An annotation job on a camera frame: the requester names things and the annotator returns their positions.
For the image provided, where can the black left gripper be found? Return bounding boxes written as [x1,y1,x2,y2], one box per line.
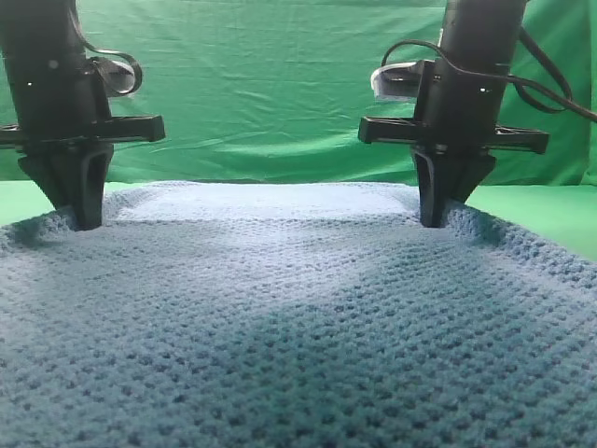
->
[1,58,166,230]

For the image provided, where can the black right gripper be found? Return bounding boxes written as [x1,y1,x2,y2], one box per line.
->
[358,60,549,228]

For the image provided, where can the blue waffle weave towel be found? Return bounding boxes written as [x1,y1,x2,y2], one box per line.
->
[1,182,596,447]

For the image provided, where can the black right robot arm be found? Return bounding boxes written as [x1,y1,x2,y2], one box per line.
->
[1,1,548,230]

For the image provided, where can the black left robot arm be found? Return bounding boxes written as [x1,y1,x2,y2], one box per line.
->
[1,1,165,230]

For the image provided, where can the green backdrop cloth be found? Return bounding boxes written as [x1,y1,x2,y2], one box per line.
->
[0,0,597,188]

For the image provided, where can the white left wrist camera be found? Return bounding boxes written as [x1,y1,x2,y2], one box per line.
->
[105,60,139,97]

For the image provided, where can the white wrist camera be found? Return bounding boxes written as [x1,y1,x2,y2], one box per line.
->
[369,61,423,102]
[105,60,139,97]

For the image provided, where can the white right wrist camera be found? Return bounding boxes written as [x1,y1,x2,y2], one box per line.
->
[369,61,423,102]

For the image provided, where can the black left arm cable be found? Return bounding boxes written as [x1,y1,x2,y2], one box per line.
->
[74,0,144,97]

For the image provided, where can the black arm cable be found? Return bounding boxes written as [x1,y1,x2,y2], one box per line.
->
[381,22,597,120]
[74,0,144,97]

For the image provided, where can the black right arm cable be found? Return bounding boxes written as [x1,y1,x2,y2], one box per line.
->
[381,22,597,120]

